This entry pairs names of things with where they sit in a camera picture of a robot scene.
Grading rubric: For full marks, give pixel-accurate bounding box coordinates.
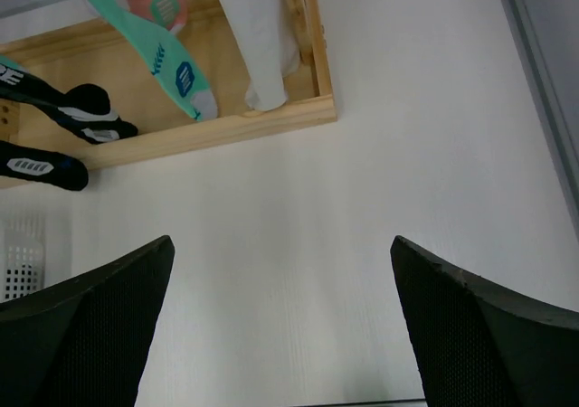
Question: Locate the white plastic basket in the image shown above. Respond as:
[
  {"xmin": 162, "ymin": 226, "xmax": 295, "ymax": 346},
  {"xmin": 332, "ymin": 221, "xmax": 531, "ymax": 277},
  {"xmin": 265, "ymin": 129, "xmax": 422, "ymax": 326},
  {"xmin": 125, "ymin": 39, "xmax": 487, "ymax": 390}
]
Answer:
[{"xmin": 1, "ymin": 222, "xmax": 45, "ymax": 303}]

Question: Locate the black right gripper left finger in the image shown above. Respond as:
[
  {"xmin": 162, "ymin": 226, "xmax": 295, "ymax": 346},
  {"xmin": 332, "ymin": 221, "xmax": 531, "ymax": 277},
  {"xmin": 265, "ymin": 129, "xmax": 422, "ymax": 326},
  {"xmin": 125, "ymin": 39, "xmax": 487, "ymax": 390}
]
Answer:
[{"xmin": 1, "ymin": 235, "xmax": 175, "ymax": 406}]

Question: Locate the black blue sock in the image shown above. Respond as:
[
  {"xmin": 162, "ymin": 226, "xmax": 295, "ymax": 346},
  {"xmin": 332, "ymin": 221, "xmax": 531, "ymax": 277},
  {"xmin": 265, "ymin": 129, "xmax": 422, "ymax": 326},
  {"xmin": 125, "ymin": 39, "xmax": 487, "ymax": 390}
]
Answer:
[
  {"xmin": 1, "ymin": 56, "xmax": 138, "ymax": 145},
  {"xmin": 1, "ymin": 141, "xmax": 89, "ymax": 191}
]

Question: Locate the white hanging cloth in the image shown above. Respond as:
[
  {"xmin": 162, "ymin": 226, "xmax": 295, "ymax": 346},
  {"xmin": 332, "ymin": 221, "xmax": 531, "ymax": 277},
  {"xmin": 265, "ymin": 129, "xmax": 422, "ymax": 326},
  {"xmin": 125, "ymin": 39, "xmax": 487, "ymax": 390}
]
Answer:
[{"xmin": 219, "ymin": 0, "xmax": 299, "ymax": 111}]

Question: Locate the wooden rack base tray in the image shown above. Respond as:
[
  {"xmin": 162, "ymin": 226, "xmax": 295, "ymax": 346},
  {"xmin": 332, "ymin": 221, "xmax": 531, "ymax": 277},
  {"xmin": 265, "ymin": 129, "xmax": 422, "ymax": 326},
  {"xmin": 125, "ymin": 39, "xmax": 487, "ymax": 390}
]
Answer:
[{"xmin": 0, "ymin": 0, "xmax": 338, "ymax": 189}]

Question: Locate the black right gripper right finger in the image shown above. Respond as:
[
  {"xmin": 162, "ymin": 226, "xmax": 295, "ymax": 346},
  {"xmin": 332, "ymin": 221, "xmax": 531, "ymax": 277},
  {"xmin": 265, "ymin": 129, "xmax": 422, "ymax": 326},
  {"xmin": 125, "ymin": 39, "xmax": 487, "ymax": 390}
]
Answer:
[{"xmin": 390, "ymin": 236, "xmax": 578, "ymax": 406}]

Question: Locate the mint green sock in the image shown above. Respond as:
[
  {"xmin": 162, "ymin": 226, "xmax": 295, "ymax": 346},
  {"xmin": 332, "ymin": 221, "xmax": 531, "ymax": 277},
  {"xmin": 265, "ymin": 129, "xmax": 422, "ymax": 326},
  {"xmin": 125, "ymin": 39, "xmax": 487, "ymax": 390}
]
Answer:
[{"xmin": 87, "ymin": 0, "xmax": 218, "ymax": 121}]

